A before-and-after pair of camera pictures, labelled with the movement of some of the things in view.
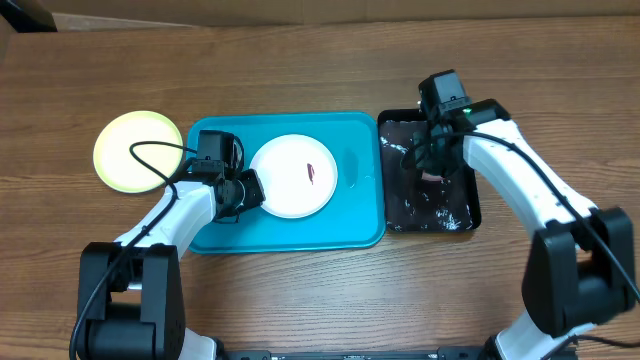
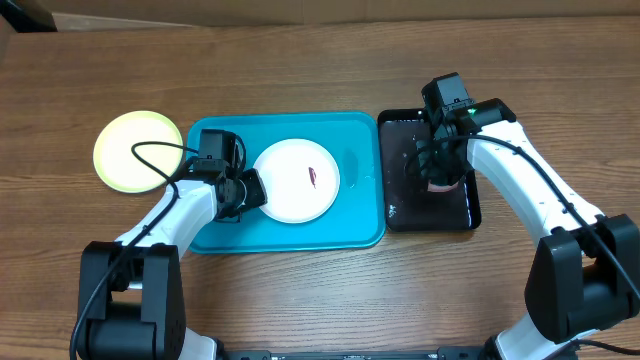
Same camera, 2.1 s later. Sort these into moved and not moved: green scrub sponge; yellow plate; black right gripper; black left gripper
Moved: green scrub sponge
Not moved: yellow plate; black right gripper; black left gripper
